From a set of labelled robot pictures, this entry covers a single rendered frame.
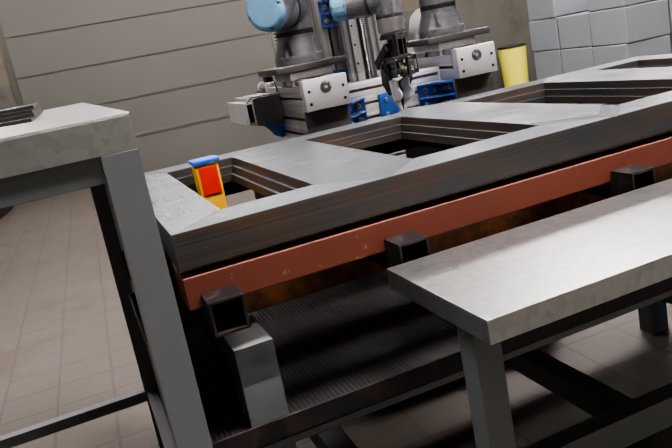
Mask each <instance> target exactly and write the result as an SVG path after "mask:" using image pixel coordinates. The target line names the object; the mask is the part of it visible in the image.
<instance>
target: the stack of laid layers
mask: <svg viewBox="0 0 672 448"><path fill-rule="evenodd" d="M671 66H672V58H668V59H652V60H637V61H633V62H629V63H625V64H621V65H617V66H612V67H608V68H604V69H600V70H610V69H630V68H651V67H671ZM668 91H672V79H665V80H629V81H594V82H558V83H541V84H537V85H533V86H529V87H525V88H520V89H516V90H512V91H508V92H504V93H500V94H495V95H491V96H487V97H483V98H479V99H475V100H470V101H466V102H479V103H602V104H622V103H626V102H630V101H634V100H638V99H641V98H645V97H649V96H653V95H657V94H660V93H664V92H668ZM618 110H619V105H602V106H601V109H600V112H599V115H597V116H590V117H582V118H574V119H566V120H558V121H550V122H542V123H534V124H510V123H492V122H475V121H458V120H441V119H424V118H410V117H399V118H395V119H391V120H387V121H383V122H378V123H374V124H370V125H366V126H362V127H358V128H353V129H349V130H345V131H341V132H337V133H332V134H328V135H324V136H320V137H316V138H312V139H307V141H313V142H319V143H324V144H330V145H336V146H342V147H347V148H353V149H363V148H367V147H371V146H375V145H379V144H383V143H387V142H391V141H395V140H399V139H408V140H416V141H424V142H433V143H441V144H449V145H457V146H463V145H466V144H470V143H474V142H478V141H482V140H485V139H489V138H493V137H497V136H501V135H504V134H508V133H512V132H516V131H520V130H523V129H527V128H531V127H535V126H539V125H546V124H554V123H562V122H570V121H579V120H587V119H595V118H603V117H611V116H615V117H611V118H608V119H604V120H600V121H596V122H593V123H589V124H585V125H582V126H578V127H574V128H570V129H567V130H563V131H559V132H556V133H552V134H548V135H544V136H541V137H537V138H533V139H530V140H526V141H522V142H518V143H515V144H511V145H507V146H504V147H500V148H496V149H492V150H489V151H485V152H481V153H478V154H474V155H470V156H466V157H463V158H459V159H455V160H452V161H448V162H444V163H440V164H437V165H433V166H429V167H426V168H422V169H418V170H415V171H411V172H407V173H403V174H400V175H396V176H392V177H389V178H385V179H381V180H377V181H374V182H370V183H366V184H363V185H359V186H355V187H351V188H348V189H344V190H340V191H337V192H333V193H329V194H325V195H322V196H318V197H314V198H311V199H307V200H303V201H299V202H296V203H292V204H288V205H285V206H281V207H277V208H273V209H270V210H266V211H262V212H259V213H255V214H251V215H247V216H244V217H240V218H236V219H233V220H229V221H225V222H222V223H218V224H214V225H210V226H207V227H203V228H199V229H196V230H192V231H188V232H184V233H181V234H177V235H173V236H171V235H170V234H169V233H168V232H167V231H166V229H165V228H164V227H163V226H162V225H161V223H160V222H159V221H158V220H157V219H156V222H157V226H158V230H159V234H160V238H161V242H162V246H163V249H164V250H165V252H166V253H167V255H168V256H169V257H170V259H171V260H172V261H173V263H174V264H175V266H176V267H177V268H178V270H179V271H180V272H181V271H185V270H188V269H192V268H195V267H199V266H202V265H206V264H209V263H212V262H216V261H219V260H223V259H226V258H230V257H233V256H237V255H240V254H244V253H247V252H251V251H254V250H258V249H261V248H265V247H268V246H272V245H275V244H279V243H282V242H286V241H289V240H292V239H296V238H299V237H303V236H306V235H310V234H313V233H317V232H320V231H324V230H327V229H331V228H334V227H338V226H341V225H345V224H348V223H352V222H355V221H359V220H362V219H366V218H369V217H372V216H376V215H379V214H383V213H386V212H390V211H393V210H397V209H400V208H404V207H407V206H411V205H414V204H418V203H421V202H425V201H428V200H432V199H435V198H439V197H442V196H446V195H449V194H453V193H456V192H459V191H463V190H466V189H470V188H473V187H477V186H480V185H484V184H487V183H491V182H494V181H498V180H501V179H505V178H508V177H512V176H515V175H519V174H522V173H526V172H529V171H533V170H536V169H539V168H543V167H546V166H550V165H553V164H557V163H560V162H564V161H567V160H571V159H574V158H578V157H581V156H585V155H588V154H592V153H595V152H599V151H602V150H606V149H609V148H613V147H616V146H620V145H623V144H626V143H630V142H633V141H637V140H640V139H644V138H647V137H651V136H654V135H658V134H661V133H665V132H668V131H672V101H671V102H667V103H663V104H659V105H656V106H652V107H648V108H645V109H641V110H637V111H633V112H630V113H626V114H622V115H619V116H618ZM216 163H218V166H219V170H220V175H221V179H222V183H223V184H224V183H228V182H232V181H234V182H236V183H238V184H240V185H242V186H244V187H246V188H248V189H251V190H253V191H255V192H257V193H259V194H261V195H263V196H265V197H269V196H272V195H276V194H280V193H284V192H288V191H291V190H295V189H299V188H303V187H307V186H310V185H312V184H309V183H306V182H303V181H300V180H297V179H294V178H291V177H289V176H286V175H283V174H280V173H277V172H274V171H271V170H268V169H265V168H262V167H259V166H256V165H253V164H250V163H247V162H244V161H241V160H239V159H236V158H233V157H232V158H228V159H224V160H220V161H216ZM167 174H169V175H170V176H172V177H173V178H175V179H176V180H178V181H179V182H181V183H182V184H184V185H185V186H187V187H188V188H190V189H191V190H193V191H196V190H197V188H196V184H195V179H194V175H193V171H192V167H190V168H186V169H182V170H178V171H174V172H170V173H167Z"/></svg>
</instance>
